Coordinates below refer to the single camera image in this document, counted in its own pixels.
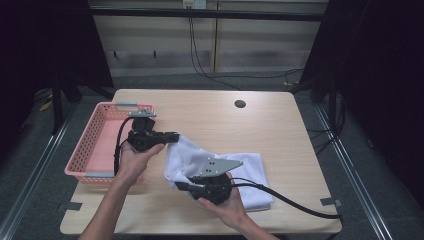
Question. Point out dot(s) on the small yellow item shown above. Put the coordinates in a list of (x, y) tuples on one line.
[(45, 106)]

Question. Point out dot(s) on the person's left hand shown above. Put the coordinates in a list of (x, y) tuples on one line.
[(135, 165)]

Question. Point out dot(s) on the metal floor rail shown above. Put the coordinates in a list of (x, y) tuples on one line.
[(36, 166), (353, 176)]

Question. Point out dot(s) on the dark curtain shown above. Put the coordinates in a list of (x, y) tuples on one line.
[(40, 50), (383, 83)]

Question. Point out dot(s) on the grey tape strip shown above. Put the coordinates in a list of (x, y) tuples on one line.
[(71, 206), (330, 202)]

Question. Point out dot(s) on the black horizontal metal bar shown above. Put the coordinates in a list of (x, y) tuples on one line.
[(200, 14)]

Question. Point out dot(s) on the person's right hand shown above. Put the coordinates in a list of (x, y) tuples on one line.
[(228, 210)]

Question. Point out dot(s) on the white printed towel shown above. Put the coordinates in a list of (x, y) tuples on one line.
[(255, 180)]

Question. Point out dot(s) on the white wall socket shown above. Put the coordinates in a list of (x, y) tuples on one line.
[(195, 4)]

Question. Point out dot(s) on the round black table grommet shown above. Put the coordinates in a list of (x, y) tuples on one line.
[(240, 103)]

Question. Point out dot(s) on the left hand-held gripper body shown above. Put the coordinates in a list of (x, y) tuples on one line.
[(143, 138)]

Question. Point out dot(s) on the pink plastic basket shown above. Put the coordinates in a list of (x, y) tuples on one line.
[(100, 146)]

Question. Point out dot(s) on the black metal stand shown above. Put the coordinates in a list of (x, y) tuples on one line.
[(57, 106)]

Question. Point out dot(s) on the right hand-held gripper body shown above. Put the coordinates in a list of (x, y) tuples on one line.
[(215, 190)]

